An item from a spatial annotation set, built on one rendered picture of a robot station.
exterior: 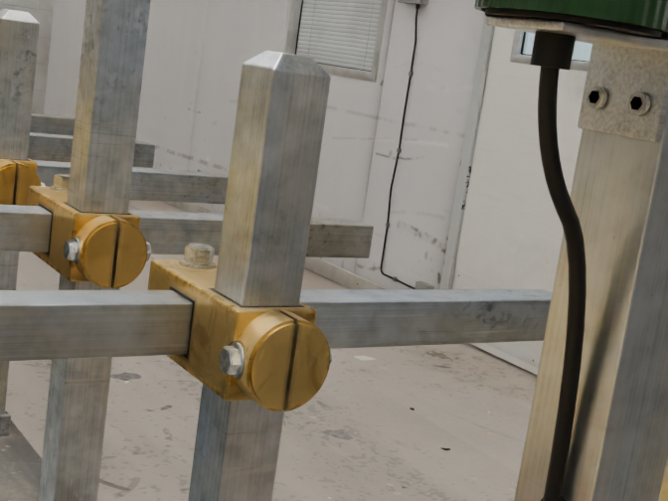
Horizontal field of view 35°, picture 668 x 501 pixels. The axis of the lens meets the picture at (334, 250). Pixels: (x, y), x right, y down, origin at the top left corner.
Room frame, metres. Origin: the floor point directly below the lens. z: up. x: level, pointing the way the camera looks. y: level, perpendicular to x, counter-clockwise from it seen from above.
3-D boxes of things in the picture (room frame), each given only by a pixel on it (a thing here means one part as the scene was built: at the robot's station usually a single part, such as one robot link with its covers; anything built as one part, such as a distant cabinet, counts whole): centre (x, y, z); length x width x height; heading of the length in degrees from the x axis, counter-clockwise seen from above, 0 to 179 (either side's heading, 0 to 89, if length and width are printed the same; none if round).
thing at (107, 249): (0.79, 0.19, 0.95); 0.14 x 0.06 x 0.05; 34
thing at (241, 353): (0.58, 0.05, 0.95); 0.14 x 0.06 x 0.05; 34
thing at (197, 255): (0.63, 0.08, 0.98); 0.02 x 0.02 x 0.01
